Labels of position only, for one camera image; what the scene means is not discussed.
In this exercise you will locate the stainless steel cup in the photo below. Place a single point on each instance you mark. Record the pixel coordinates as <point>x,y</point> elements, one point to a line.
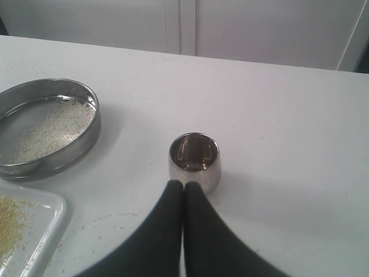
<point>195,157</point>

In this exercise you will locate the yellow and white grain pile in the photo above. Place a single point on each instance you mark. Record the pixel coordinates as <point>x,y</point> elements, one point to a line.
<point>42,129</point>

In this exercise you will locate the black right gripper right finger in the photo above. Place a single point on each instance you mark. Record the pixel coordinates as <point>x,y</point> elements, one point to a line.
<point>210,247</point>

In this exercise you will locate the round steel mesh sieve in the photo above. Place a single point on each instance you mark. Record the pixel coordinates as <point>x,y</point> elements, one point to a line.
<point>47,89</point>

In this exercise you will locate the white cabinet doors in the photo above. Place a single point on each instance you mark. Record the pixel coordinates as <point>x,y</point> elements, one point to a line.
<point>313,34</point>

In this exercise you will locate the yellow fine sieved grains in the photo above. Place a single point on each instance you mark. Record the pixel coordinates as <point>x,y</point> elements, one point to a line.
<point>12,225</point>

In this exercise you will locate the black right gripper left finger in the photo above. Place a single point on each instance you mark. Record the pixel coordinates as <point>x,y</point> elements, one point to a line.
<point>154,248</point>

